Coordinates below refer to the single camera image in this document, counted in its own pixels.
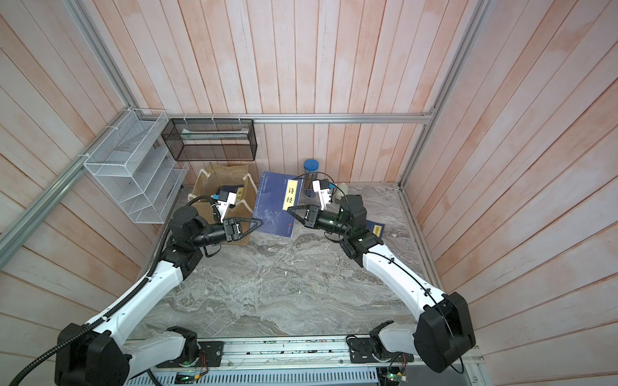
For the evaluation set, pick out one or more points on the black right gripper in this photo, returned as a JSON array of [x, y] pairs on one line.
[[315, 219]]

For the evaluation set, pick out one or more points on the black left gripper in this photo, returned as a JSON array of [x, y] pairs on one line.
[[232, 230]]

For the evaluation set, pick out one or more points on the navy book yellow label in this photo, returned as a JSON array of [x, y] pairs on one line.
[[376, 228], [229, 193], [276, 193]]

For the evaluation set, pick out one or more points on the tan canvas bag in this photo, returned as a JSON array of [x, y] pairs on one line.
[[215, 176]]

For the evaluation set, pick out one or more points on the navy book yellow label back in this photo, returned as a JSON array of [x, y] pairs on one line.
[[229, 193]]

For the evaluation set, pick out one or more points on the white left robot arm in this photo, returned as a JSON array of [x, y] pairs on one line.
[[98, 353]]

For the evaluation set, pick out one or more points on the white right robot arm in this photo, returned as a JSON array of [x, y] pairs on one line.
[[441, 331]]

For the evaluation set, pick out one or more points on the clear pencil tube blue lid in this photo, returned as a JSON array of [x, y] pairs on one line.
[[311, 168]]

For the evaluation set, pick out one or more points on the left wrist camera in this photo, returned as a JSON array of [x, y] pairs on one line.
[[220, 209]]

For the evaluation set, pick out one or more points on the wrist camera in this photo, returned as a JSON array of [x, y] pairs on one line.
[[220, 209], [323, 189]]

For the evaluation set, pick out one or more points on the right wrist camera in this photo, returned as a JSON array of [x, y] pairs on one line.
[[323, 189]]

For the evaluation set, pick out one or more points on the black mesh wall basket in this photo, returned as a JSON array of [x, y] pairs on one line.
[[211, 139]]

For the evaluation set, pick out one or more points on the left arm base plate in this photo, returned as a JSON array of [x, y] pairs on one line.
[[209, 355]]

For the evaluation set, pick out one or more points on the white wire mesh shelf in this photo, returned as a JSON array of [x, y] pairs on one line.
[[136, 168]]

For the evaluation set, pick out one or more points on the aluminium front rail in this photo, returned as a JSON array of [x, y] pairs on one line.
[[289, 352]]

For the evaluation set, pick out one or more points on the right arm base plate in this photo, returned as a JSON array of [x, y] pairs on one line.
[[370, 350]]

